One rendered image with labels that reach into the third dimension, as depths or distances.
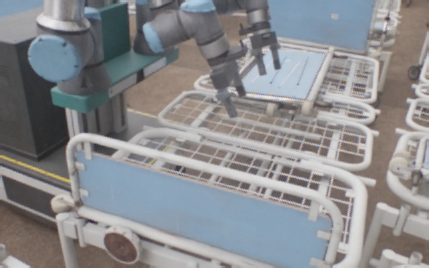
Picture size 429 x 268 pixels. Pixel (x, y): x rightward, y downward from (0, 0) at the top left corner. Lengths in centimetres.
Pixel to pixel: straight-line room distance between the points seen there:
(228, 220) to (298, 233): 18
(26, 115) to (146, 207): 82
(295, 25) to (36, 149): 182
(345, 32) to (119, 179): 204
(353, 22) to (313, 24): 25
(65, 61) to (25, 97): 54
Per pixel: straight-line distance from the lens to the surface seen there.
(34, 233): 203
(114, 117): 200
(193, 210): 107
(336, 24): 283
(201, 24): 119
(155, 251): 122
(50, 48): 125
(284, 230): 101
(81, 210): 128
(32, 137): 184
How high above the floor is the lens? 132
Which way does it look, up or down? 30 degrees down
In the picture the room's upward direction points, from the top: 3 degrees clockwise
